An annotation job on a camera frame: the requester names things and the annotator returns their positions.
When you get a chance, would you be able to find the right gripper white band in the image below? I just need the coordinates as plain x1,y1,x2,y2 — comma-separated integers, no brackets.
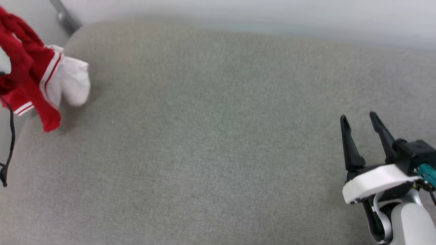
340,111,423,205

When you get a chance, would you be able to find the red white-trimmed shirt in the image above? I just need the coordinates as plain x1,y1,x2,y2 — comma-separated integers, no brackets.
0,7,91,133

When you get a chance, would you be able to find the grey fabric sofa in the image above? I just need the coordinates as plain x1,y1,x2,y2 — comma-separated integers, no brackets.
0,19,436,245

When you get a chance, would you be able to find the teal camera cable connector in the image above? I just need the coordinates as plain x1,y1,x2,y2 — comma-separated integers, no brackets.
417,163,436,188

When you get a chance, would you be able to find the grey metal bracket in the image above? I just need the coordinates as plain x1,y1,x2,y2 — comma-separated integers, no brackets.
50,0,82,36

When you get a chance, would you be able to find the thin black cable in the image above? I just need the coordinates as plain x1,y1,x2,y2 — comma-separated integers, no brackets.
0,97,16,187

